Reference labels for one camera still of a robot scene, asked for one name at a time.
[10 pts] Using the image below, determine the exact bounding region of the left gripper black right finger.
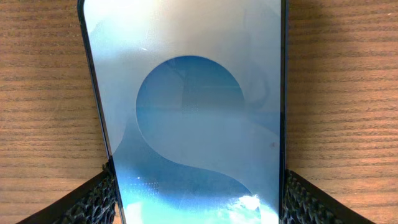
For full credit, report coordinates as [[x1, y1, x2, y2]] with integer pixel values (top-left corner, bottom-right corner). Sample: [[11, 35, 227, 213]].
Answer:
[[279, 169, 374, 224]]

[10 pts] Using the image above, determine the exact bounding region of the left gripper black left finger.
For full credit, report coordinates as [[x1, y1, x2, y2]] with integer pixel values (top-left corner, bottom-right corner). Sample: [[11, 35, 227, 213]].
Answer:
[[18, 163, 117, 224]]

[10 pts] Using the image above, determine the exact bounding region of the Samsung Galaxy smartphone blue screen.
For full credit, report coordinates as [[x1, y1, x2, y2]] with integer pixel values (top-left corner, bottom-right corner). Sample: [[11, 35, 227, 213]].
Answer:
[[77, 0, 287, 224]]

